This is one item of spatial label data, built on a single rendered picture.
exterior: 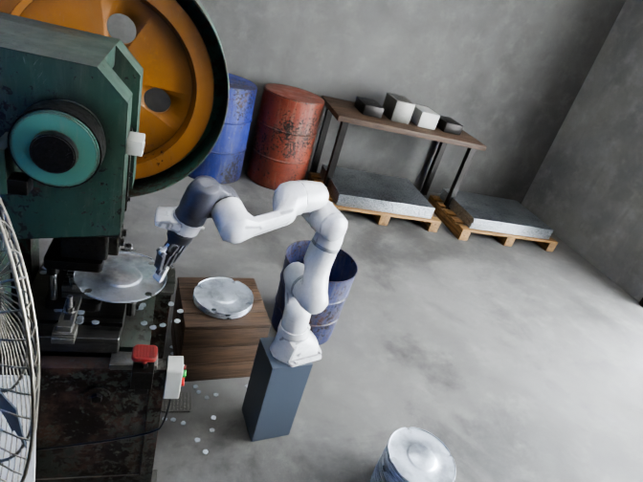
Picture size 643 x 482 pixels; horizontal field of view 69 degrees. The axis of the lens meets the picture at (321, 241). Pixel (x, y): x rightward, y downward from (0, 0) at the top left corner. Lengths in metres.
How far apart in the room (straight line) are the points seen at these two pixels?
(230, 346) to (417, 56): 3.77
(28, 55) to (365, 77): 4.09
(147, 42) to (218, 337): 1.27
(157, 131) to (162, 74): 0.21
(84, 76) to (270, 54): 3.65
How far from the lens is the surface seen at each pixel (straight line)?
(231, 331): 2.24
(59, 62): 1.25
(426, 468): 2.12
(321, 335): 2.72
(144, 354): 1.46
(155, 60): 1.79
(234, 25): 4.73
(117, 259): 1.79
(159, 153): 1.85
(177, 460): 2.17
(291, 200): 1.43
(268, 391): 2.02
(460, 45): 5.40
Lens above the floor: 1.79
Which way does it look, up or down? 28 degrees down
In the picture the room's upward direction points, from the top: 17 degrees clockwise
